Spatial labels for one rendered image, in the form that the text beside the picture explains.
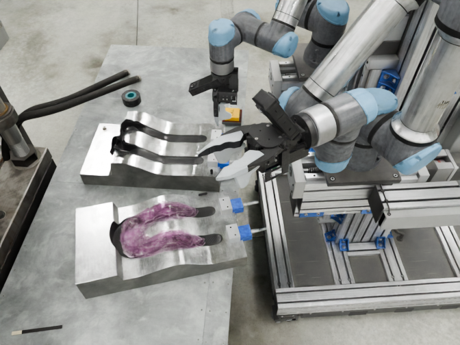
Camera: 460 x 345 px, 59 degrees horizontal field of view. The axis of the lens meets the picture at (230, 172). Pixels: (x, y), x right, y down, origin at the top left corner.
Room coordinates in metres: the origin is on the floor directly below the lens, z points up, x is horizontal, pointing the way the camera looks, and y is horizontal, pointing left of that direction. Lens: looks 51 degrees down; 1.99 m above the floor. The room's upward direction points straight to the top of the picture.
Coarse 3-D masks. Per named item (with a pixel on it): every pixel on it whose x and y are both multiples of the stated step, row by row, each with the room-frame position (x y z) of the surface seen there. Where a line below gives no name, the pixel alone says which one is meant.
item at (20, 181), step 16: (0, 160) 1.03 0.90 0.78; (48, 160) 1.07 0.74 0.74; (0, 176) 0.95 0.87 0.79; (16, 176) 0.95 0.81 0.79; (32, 176) 0.96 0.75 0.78; (0, 192) 0.88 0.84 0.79; (16, 192) 0.88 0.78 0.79; (32, 192) 0.91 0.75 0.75; (0, 208) 0.81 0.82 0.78; (16, 208) 0.81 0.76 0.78; (0, 224) 0.74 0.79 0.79; (16, 224) 0.76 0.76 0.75; (0, 240) 0.68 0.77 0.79; (0, 256) 0.63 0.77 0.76
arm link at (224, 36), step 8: (216, 24) 1.04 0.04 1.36; (224, 24) 1.04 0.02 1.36; (232, 24) 1.05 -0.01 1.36; (216, 32) 1.01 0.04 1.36; (224, 32) 1.01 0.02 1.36; (232, 32) 1.03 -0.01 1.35; (216, 40) 1.01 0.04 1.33; (224, 40) 1.01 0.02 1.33; (232, 40) 1.02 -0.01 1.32; (240, 40) 1.06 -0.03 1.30; (216, 48) 1.01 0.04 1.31; (224, 48) 1.01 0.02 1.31; (232, 48) 1.03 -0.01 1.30; (216, 56) 1.01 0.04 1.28; (224, 56) 1.01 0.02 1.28; (232, 56) 1.03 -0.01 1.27
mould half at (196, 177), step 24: (144, 120) 1.11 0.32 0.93; (96, 144) 1.05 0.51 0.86; (144, 144) 1.00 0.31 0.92; (168, 144) 1.03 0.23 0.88; (192, 144) 1.02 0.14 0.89; (96, 168) 0.93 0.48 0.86; (120, 168) 0.89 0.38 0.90; (144, 168) 0.89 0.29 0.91; (168, 168) 0.91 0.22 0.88; (192, 168) 0.91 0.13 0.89; (216, 168) 0.91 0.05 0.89
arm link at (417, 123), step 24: (432, 0) 0.76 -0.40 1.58; (456, 0) 0.70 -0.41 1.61; (456, 24) 0.69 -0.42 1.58; (432, 48) 0.73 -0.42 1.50; (456, 48) 0.69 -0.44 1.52; (432, 72) 0.70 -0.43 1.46; (456, 72) 0.68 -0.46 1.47; (432, 96) 0.69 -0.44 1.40; (408, 120) 0.70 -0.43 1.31; (432, 120) 0.68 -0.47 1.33; (384, 144) 0.72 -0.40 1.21; (408, 144) 0.67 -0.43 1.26; (432, 144) 0.68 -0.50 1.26; (408, 168) 0.64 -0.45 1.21
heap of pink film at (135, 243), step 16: (160, 208) 0.71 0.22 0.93; (176, 208) 0.72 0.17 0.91; (192, 208) 0.75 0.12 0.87; (128, 224) 0.67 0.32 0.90; (144, 224) 0.68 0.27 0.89; (128, 240) 0.62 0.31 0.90; (144, 240) 0.62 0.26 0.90; (160, 240) 0.61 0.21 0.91; (176, 240) 0.60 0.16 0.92; (192, 240) 0.62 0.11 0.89; (128, 256) 0.57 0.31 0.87; (144, 256) 0.57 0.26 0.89
